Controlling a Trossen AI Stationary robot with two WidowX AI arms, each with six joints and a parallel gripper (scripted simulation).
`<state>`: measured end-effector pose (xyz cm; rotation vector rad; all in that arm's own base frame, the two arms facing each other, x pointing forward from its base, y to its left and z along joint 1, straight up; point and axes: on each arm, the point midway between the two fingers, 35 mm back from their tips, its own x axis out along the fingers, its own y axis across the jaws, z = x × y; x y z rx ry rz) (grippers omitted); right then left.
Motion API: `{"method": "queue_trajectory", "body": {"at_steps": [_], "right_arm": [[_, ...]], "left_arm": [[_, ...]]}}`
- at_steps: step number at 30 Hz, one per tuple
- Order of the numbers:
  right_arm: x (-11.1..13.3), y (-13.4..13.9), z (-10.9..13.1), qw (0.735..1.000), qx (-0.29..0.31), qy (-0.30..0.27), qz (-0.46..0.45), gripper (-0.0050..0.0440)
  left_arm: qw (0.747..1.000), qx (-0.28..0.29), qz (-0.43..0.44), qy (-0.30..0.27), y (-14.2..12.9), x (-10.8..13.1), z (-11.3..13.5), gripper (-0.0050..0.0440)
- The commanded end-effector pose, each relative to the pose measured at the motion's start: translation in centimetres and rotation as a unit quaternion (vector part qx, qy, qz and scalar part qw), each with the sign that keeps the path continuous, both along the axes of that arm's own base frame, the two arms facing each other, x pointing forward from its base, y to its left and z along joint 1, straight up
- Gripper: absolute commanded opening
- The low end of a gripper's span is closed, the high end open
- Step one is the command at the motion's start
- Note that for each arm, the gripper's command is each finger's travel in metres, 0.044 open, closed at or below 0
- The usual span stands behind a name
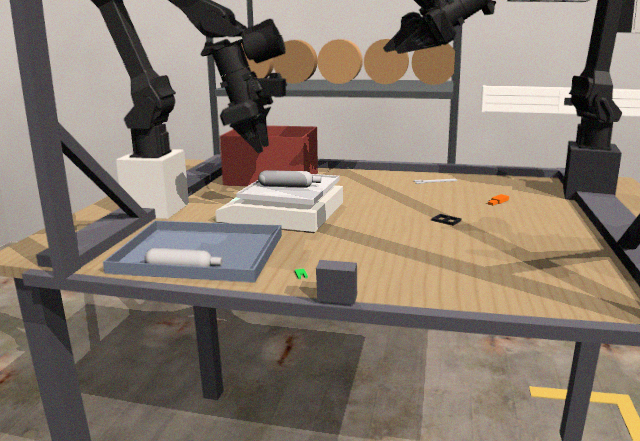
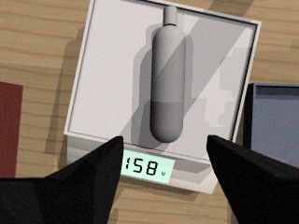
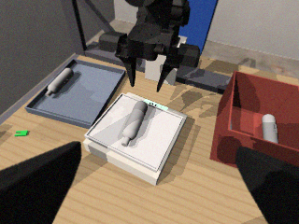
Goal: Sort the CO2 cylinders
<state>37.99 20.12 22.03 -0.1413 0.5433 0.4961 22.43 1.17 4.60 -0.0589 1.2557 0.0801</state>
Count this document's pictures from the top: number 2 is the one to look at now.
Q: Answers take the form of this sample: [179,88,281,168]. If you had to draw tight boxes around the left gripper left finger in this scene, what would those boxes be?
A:
[0,136,124,224]

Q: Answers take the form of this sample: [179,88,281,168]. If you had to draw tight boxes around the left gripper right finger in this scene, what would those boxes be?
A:
[206,134,299,224]

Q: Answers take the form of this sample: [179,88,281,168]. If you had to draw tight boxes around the red open box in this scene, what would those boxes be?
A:
[0,81,22,178]

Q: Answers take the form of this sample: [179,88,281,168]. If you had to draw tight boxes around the grey bottle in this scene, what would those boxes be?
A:
[149,6,186,143]

